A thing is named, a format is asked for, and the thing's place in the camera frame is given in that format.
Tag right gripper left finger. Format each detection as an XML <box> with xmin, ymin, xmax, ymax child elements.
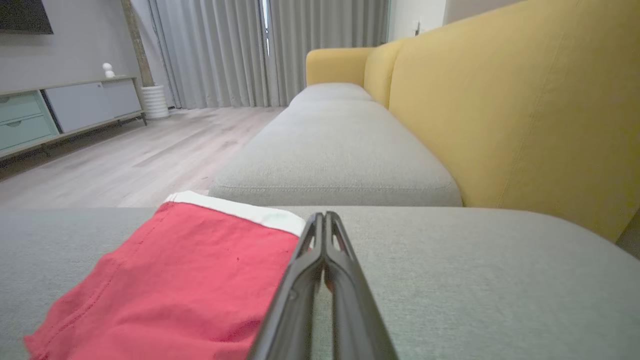
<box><xmin>247</xmin><ymin>212</ymin><xmax>326</xmax><ymax>360</ymax></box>

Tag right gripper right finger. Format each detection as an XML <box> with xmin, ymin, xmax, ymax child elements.
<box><xmin>325</xmin><ymin>210</ymin><xmax>400</xmax><ymax>360</ymax></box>

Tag red shorts with white band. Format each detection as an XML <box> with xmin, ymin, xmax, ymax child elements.
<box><xmin>23</xmin><ymin>190</ymin><xmax>307</xmax><ymax>360</ymax></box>

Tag large grey sofa seat cushion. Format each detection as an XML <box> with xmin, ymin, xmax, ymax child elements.
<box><xmin>0</xmin><ymin>205</ymin><xmax>640</xmax><ymax>360</ymax></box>

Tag long grey sofa seat cushion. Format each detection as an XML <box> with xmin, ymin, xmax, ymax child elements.
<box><xmin>208</xmin><ymin>99</ymin><xmax>464</xmax><ymax>208</ymax></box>

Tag small grey sofa seat cushion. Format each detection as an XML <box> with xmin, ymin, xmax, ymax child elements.
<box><xmin>288</xmin><ymin>82</ymin><xmax>374</xmax><ymax>107</ymax></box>

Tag small yellow sofa backrest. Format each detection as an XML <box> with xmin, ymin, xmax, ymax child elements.
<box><xmin>363</xmin><ymin>39</ymin><xmax>407</xmax><ymax>109</ymax></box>

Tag yellow sofa armrest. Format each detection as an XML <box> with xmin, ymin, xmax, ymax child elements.
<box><xmin>305</xmin><ymin>47</ymin><xmax>376</xmax><ymax>87</ymax></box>

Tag white ribbed floor pot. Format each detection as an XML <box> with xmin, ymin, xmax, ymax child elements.
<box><xmin>141</xmin><ymin>84</ymin><xmax>170</xmax><ymax>120</ymax></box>

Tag large yellow sofa backrest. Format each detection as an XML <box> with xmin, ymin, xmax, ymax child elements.
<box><xmin>389</xmin><ymin>0</ymin><xmax>640</xmax><ymax>244</ymax></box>

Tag grey curtain panel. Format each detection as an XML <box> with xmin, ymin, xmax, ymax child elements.
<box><xmin>267</xmin><ymin>0</ymin><xmax>391</xmax><ymax>107</ymax></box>
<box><xmin>149</xmin><ymin>0</ymin><xmax>267</xmax><ymax>110</ymax></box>

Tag grey cabinet door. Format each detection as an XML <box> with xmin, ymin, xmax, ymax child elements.
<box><xmin>44</xmin><ymin>82</ymin><xmax>115</xmax><ymax>134</ymax></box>
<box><xmin>102</xmin><ymin>78</ymin><xmax>144</xmax><ymax>119</ymax></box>

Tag long low media cabinet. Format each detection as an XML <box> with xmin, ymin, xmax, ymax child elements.
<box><xmin>0</xmin><ymin>75</ymin><xmax>149</xmax><ymax>162</ymax></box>

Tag mint green cabinet drawer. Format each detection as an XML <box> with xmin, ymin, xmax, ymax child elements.
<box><xmin>0</xmin><ymin>92</ymin><xmax>45</xmax><ymax>124</ymax></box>
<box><xmin>0</xmin><ymin>115</ymin><xmax>58</xmax><ymax>151</ymax></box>

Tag brown trunk post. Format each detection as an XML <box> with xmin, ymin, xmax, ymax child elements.
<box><xmin>119</xmin><ymin>0</ymin><xmax>155</xmax><ymax>89</ymax></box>

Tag black wall television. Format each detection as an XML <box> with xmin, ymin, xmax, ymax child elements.
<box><xmin>0</xmin><ymin>0</ymin><xmax>54</xmax><ymax>35</ymax></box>

